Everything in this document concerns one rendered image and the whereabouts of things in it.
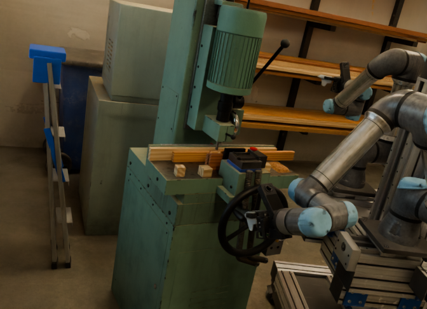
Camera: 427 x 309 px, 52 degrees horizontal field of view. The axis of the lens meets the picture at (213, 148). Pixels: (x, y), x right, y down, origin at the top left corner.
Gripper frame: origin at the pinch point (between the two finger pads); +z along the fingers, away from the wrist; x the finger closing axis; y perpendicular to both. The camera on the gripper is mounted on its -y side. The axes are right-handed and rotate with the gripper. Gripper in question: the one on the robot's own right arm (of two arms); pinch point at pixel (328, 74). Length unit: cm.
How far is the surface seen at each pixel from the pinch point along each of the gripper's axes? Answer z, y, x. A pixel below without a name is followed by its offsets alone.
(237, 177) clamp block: -84, 18, -89
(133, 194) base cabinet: -35, 46, -119
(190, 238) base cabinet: -77, 45, -103
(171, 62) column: -29, -13, -100
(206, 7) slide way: -43, -37, -90
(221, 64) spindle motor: -63, -18, -90
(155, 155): -61, 16, -114
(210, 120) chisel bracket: -56, 5, -91
